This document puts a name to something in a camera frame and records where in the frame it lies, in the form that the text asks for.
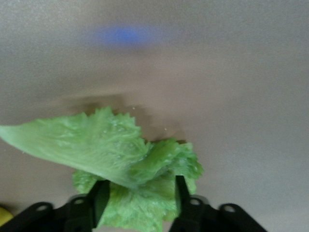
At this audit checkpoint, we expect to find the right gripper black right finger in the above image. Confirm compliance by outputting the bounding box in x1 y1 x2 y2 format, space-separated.
169 175 268 232

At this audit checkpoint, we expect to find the green lettuce leaf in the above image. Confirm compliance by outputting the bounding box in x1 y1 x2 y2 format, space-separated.
0 106 205 232

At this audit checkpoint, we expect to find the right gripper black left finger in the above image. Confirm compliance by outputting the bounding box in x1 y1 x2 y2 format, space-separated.
4 180 111 232

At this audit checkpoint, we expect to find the yellow mustard squeeze bottle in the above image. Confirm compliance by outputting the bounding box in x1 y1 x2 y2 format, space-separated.
0 205 13 224

